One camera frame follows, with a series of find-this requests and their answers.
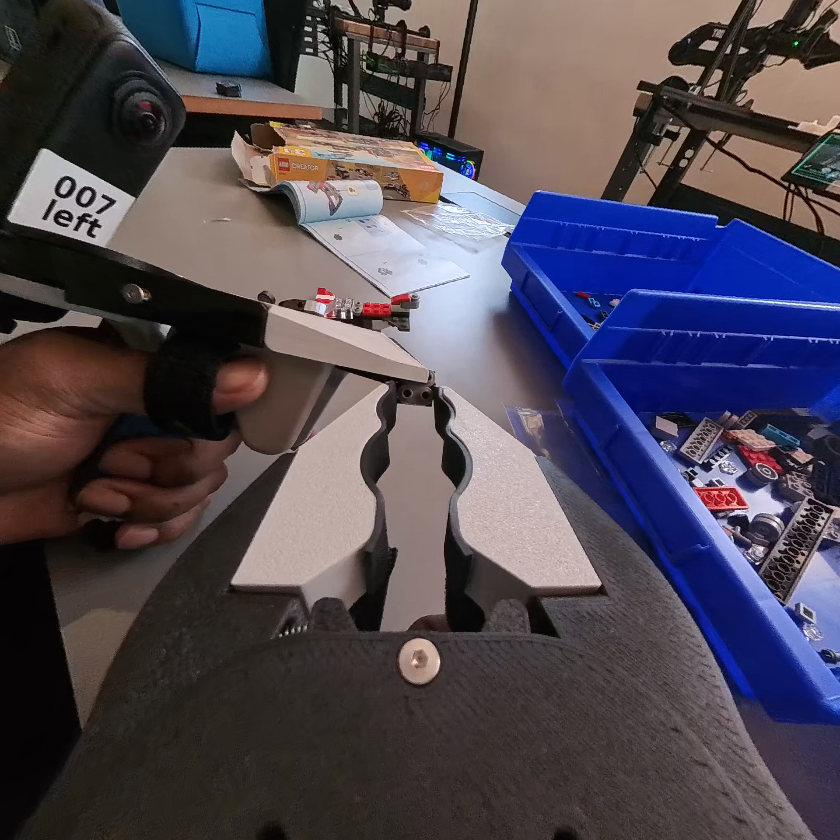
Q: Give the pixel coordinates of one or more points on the white instruction booklet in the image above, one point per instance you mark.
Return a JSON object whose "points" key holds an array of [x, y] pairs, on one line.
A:
{"points": [[381, 243]]}

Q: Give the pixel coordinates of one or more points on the orange toy brick cardboard box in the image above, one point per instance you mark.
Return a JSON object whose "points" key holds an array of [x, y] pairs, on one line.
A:
{"points": [[355, 158]]}

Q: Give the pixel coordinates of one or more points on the black camera stand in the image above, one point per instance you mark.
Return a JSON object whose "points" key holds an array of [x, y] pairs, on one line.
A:
{"points": [[387, 59]]}

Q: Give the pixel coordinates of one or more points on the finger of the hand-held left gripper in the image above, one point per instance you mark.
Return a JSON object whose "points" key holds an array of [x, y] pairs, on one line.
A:
{"points": [[289, 407], [341, 345]]}

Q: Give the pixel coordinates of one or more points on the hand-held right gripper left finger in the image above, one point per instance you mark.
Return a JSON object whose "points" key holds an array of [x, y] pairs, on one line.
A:
{"points": [[309, 525]]}

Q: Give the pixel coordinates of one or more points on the wooden top office desk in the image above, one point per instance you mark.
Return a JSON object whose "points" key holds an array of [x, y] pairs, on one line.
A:
{"points": [[236, 103]]}

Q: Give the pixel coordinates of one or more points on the red white toy brick airplane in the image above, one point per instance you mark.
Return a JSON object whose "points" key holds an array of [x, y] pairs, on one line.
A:
{"points": [[355, 309]]}

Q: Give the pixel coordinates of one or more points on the blue felt bag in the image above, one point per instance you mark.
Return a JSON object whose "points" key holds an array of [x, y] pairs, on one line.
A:
{"points": [[197, 33]]}

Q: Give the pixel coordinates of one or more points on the pile of toy bricks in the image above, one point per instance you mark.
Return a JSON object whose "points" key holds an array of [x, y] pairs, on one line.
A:
{"points": [[761, 499], [597, 309]]}

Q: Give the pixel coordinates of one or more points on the computer with coloured lights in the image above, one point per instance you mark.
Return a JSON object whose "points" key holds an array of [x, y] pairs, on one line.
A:
{"points": [[449, 155]]}

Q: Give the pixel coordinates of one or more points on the clear plastic bag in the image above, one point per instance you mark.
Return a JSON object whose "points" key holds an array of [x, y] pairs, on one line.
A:
{"points": [[460, 223]]}

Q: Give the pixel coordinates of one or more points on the grey desk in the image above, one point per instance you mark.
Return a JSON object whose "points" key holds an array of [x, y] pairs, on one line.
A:
{"points": [[473, 328]]}

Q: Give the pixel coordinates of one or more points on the black camera tripod rig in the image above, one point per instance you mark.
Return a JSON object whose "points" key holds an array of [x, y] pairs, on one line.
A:
{"points": [[735, 92]]}

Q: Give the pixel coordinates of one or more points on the person's black jacket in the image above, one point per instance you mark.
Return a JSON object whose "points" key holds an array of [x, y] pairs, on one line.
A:
{"points": [[33, 683]]}

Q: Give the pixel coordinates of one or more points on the person's left hand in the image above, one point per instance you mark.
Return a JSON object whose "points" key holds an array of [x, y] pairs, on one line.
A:
{"points": [[66, 420]]}

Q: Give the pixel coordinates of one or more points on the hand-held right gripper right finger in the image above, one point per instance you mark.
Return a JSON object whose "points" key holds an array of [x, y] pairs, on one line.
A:
{"points": [[525, 525]]}

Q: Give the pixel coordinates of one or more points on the small grey toy piece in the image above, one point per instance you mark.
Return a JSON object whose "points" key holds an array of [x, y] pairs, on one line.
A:
{"points": [[415, 391]]}

